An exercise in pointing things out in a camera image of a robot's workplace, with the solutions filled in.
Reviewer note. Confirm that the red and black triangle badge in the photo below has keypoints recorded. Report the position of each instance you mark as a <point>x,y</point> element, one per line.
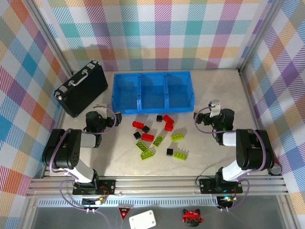
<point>124,212</point>

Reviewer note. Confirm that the aluminium table side rail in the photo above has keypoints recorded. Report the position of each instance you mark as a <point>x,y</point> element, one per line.
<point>253,107</point>
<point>60,120</point>

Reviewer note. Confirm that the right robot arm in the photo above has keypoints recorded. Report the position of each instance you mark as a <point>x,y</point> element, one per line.
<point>252,148</point>

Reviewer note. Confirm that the small controller board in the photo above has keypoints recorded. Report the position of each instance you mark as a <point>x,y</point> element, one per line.
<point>94,201</point>
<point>226,200</point>

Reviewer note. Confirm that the aluminium frame post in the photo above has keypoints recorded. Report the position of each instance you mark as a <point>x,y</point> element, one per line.
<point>259,35</point>
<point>51,35</point>

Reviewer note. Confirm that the black cat figure red glasses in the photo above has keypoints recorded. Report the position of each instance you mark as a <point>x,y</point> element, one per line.
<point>193,216</point>

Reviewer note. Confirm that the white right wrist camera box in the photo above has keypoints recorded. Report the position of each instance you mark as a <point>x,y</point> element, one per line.
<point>215,109</point>

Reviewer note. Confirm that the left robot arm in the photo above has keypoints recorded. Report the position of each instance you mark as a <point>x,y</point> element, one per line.
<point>69,148</point>

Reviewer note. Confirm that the white rectangular box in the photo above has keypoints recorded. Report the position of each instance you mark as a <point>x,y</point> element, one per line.
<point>142,219</point>

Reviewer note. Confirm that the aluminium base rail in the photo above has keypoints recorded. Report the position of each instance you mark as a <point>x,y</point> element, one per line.
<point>155,188</point>

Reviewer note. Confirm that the lime green lego brick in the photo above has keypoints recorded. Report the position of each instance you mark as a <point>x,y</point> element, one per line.
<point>142,146</point>
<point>147,155</point>
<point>158,140</point>
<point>180,155</point>
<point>178,137</point>

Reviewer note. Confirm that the black lego brick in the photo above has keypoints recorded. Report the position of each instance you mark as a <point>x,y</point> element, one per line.
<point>159,118</point>
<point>169,152</point>
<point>137,135</point>
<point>145,129</point>

